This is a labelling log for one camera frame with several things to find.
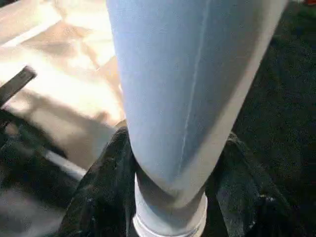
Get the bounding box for white plastic table top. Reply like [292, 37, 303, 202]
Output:
[0, 0, 130, 174]

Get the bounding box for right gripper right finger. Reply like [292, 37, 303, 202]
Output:
[203, 131, 308, 237]

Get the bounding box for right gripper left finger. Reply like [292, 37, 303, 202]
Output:
[57, 125, 138, 237]

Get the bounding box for white plastic table leg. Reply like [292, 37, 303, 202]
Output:
[105, 0, 290, 237]

